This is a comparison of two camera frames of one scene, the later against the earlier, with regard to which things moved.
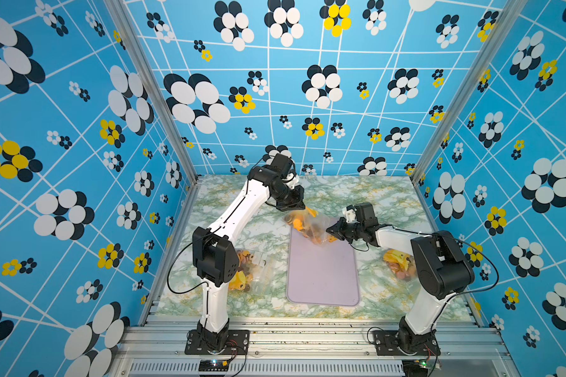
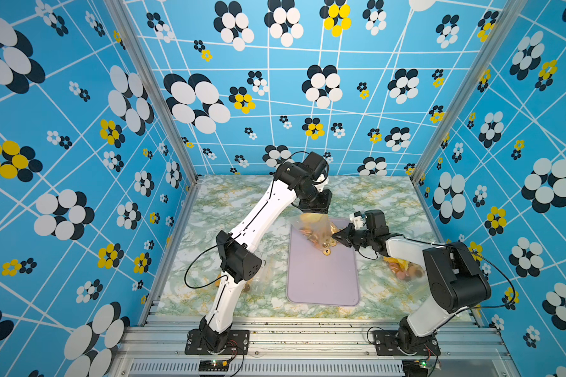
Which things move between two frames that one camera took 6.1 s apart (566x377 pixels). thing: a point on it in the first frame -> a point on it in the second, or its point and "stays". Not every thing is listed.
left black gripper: [298, 201] -> [322, 206]
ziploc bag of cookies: [313, 225] stays
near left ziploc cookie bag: [253, 274] stays
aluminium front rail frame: [312, 346] stays
